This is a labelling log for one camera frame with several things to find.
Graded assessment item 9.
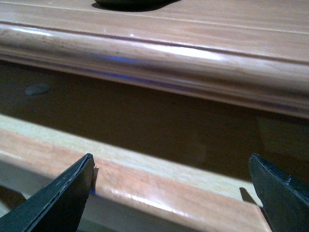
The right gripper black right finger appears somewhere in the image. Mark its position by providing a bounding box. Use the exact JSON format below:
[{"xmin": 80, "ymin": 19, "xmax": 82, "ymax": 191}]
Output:
[{"xmin": 249, "ymin": 154, "xmax": 309, "ymax": 232}]

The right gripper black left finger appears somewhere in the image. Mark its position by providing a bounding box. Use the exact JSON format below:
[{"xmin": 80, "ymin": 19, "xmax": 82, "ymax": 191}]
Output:
[{"xmin": 0, "ymin": 154, "xmax": 94, "ymax": 232}]

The black computer mouse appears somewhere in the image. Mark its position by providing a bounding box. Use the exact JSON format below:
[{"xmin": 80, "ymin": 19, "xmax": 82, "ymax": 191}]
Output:
[{"xmin": 92, "ymin": 0, "xmax": 177, "ymax": 12}]

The wooden keyboard tray drawer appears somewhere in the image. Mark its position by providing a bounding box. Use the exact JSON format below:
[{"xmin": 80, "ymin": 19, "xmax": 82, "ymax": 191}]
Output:
[{"xmin": 0, "ymin": 62, "xmax": 309, "ymax": 232}]

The small grey sticker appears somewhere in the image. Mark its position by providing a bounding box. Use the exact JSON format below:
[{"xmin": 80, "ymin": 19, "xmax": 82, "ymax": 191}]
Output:
[{"xmin": 25, "ymin": 84, "xmax": 51, "ymax": 96}]

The wooden desk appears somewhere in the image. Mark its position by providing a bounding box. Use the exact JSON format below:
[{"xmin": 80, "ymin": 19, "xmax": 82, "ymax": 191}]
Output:
[{"xmin": 0, "ymin": 0, "xmax": 309, "ymax": 118}]

